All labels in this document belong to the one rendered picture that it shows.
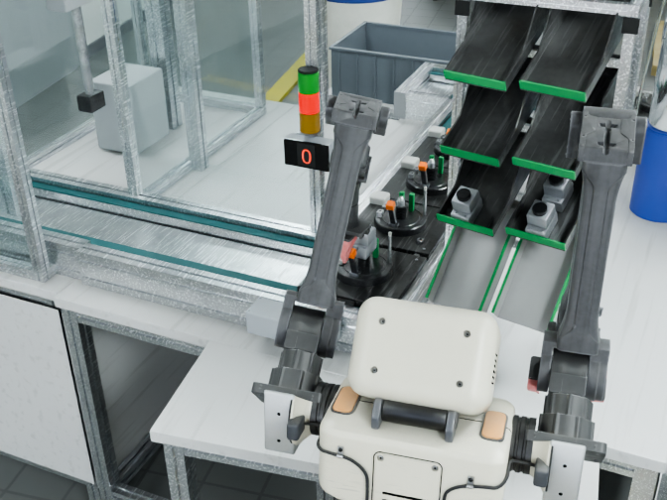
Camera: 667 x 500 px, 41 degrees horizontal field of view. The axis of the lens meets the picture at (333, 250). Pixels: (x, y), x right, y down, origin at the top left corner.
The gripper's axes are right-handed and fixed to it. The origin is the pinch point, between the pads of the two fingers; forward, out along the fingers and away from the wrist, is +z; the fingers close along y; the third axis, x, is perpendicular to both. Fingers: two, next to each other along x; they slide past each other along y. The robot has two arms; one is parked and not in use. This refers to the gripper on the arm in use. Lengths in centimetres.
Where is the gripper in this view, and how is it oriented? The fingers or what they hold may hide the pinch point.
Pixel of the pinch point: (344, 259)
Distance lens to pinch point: 205.6
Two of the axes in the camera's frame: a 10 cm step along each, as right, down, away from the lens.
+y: -9.2, -2.0, 3.5
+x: -4.0, 4.4, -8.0
